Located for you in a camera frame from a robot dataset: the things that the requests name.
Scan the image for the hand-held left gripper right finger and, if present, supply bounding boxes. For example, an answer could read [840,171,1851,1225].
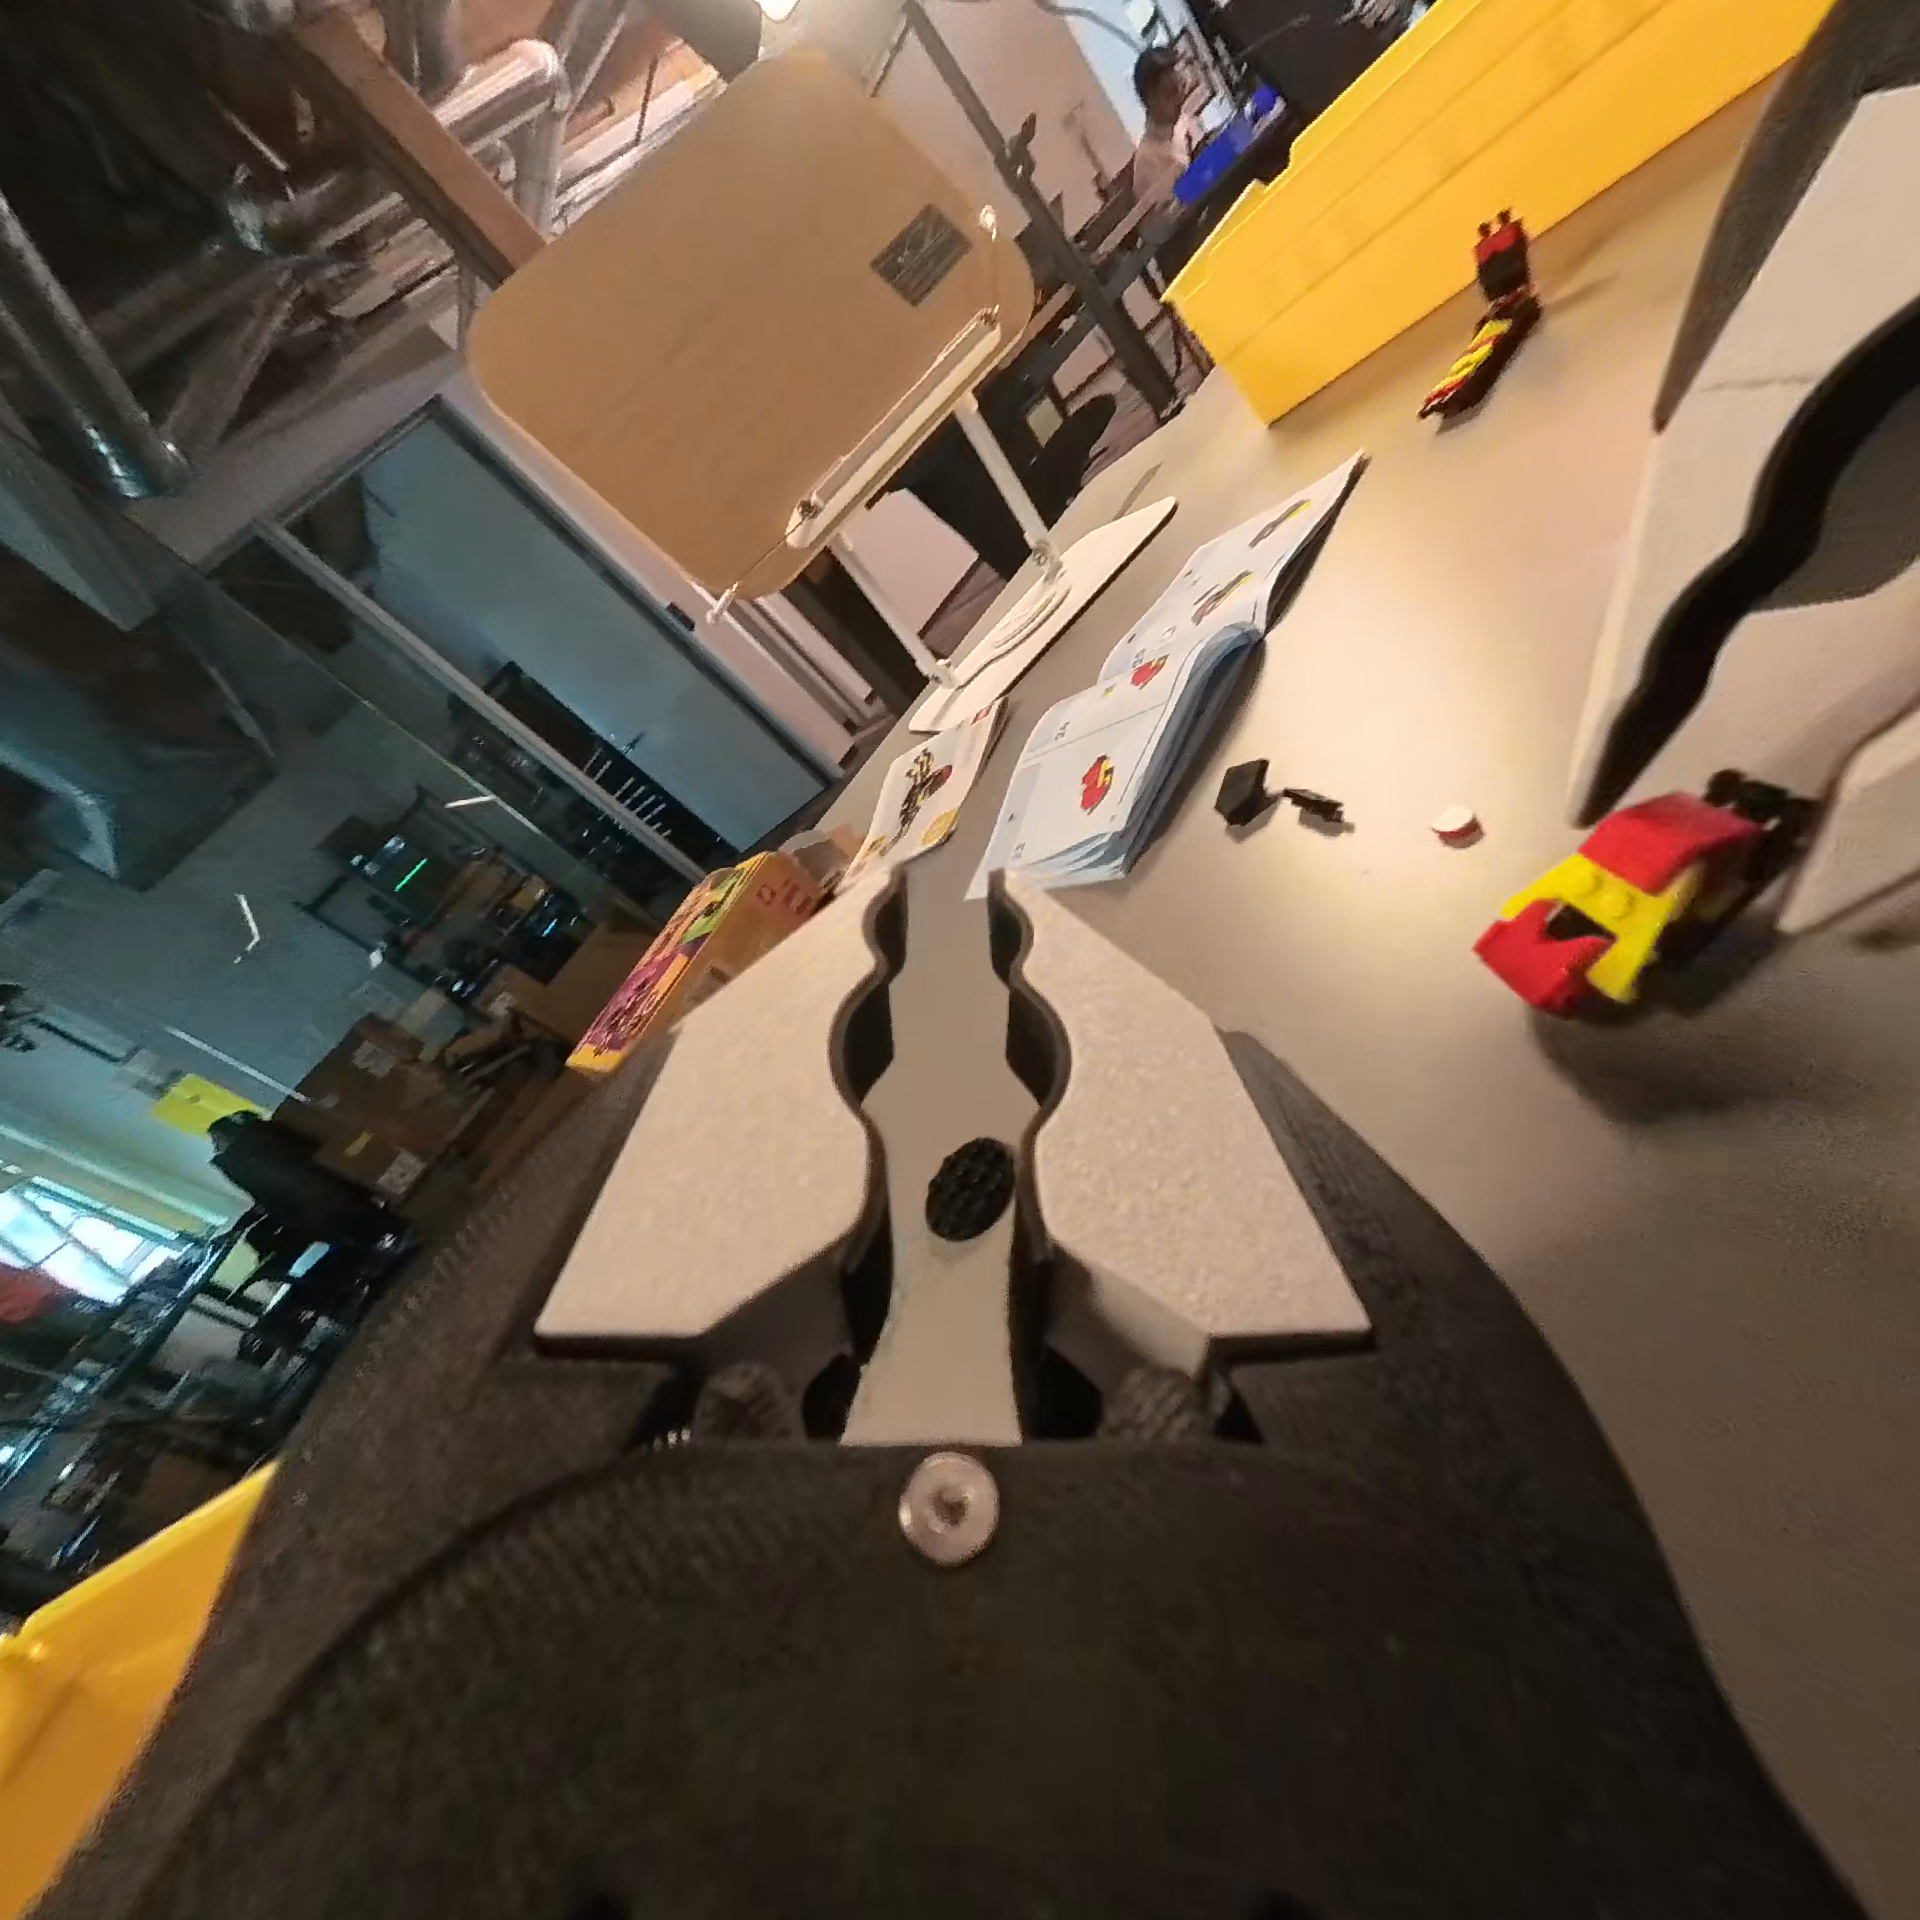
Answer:
[988,870,1374,1404]

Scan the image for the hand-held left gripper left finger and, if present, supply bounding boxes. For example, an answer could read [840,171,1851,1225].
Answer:
[537,870,911,1404]

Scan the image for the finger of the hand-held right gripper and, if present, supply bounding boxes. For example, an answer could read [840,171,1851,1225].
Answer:
[1566,0,1920,831]
[1775,731,1920,933]

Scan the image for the red yellow lego body assembly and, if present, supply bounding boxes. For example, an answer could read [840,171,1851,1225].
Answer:
[1474,771,1818,1023]

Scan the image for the long red yellow lego assembly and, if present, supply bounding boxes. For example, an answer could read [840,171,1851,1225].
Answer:
[1416,208,1543,420]

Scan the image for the lego instruction booklet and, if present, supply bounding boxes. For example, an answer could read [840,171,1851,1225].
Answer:
[964,451,1372,900]
[840,701,1008,887]

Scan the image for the round black lego piece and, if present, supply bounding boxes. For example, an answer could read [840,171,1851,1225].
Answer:
[925,1137,1014,1242]

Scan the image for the colourful cardboard lego box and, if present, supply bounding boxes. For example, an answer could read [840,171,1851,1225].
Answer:
[566,848,842,1077]

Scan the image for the closed lego instruction booklet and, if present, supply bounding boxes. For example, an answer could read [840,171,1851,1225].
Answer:
[840,701,1008,887]

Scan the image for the pile of cardboard boxes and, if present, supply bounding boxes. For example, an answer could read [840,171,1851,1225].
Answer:
[290,932,600,1203]

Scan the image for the silver ventilation ducts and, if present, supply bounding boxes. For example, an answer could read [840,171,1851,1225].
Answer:
[0,0,575,504]

